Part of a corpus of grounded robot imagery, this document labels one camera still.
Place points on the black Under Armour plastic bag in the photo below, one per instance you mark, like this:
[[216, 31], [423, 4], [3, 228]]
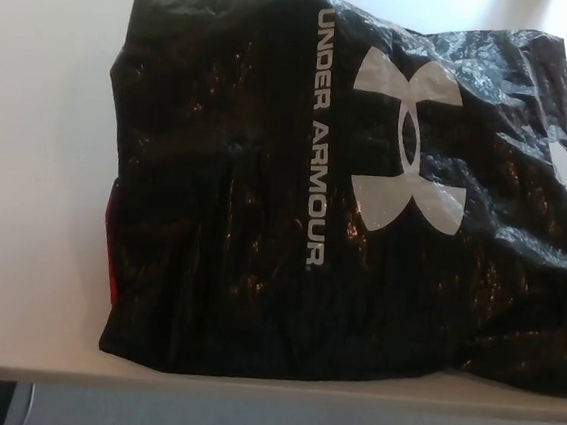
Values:
[[246, 179]]

